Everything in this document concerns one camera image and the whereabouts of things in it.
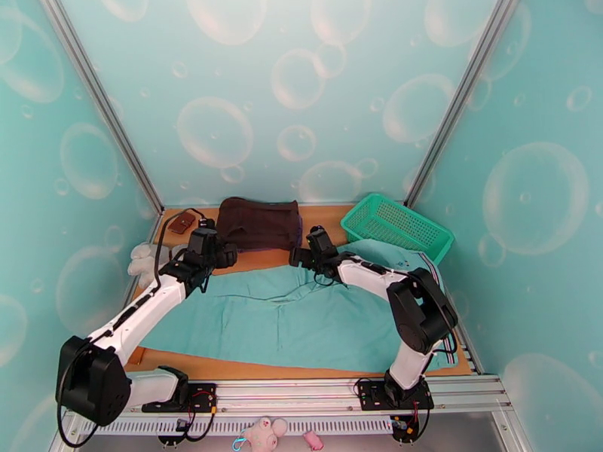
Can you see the aluminium frame rail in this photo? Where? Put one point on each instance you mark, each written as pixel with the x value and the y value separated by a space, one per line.
pixel 282 394

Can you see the white grey plush toy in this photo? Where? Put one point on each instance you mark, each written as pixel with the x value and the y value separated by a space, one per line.
pixel 141 262

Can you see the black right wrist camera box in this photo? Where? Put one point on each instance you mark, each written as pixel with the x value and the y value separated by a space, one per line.
pixel 321 241

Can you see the purple folded trousers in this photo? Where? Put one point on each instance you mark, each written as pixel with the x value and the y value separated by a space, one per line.
pixel 300 229

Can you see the brown leather wallet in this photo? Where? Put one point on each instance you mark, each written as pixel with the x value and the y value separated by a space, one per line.
pixel 181 224

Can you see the teal trousers with striped waistband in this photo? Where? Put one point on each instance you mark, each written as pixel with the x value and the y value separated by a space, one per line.
pixel 282 323

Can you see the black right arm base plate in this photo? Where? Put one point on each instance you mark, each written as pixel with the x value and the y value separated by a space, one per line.
pixel 372 396

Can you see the green plastic basket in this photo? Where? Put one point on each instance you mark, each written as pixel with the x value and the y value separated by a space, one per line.
pixel 391 224

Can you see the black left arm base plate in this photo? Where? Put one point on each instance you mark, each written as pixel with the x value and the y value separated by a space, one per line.
pixel 202 399

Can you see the pink plush mouse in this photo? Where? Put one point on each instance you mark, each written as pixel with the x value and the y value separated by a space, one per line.
pixel 264 434

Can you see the small pink toy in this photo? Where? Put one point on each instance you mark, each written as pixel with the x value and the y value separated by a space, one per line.
pixel 313 440

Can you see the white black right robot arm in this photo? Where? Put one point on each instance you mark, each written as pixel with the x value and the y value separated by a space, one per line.
pixel 419 314

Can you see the dark brown folded trousers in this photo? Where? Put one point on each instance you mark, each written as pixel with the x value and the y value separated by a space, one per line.
pixel 259 222

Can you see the aluminium corner post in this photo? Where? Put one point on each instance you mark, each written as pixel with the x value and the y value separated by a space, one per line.
pixel 99 97
pixel 464 88

